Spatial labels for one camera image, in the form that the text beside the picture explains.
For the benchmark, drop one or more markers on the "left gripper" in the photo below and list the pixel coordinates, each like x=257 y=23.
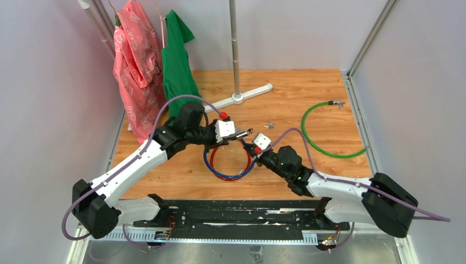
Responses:
x=215 y=144

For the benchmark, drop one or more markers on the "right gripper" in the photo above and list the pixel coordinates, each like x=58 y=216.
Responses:
x=259 y=160

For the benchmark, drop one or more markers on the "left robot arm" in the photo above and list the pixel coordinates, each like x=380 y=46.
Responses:
x=97 y=204

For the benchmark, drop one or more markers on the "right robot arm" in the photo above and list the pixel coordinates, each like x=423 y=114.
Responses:
x=378 y=200

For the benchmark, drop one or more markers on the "white clothes rack stand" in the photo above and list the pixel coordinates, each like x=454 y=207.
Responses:
x=238 y=97

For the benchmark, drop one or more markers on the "green t-shirt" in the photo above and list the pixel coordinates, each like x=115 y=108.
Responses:
x=177 y=75

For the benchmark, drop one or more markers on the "pink patterned garment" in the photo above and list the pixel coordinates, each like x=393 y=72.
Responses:
x=138 y=69

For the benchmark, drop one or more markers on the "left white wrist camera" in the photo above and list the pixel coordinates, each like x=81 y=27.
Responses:
x=224 y=129

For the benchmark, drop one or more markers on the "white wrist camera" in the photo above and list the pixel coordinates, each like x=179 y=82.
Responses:
x=224 y=129
x=260 y=143

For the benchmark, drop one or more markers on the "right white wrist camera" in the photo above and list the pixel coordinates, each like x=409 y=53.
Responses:
x=260 y=143

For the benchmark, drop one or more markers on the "aluminium frame rail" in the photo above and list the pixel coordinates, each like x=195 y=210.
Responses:
x=363 y=243

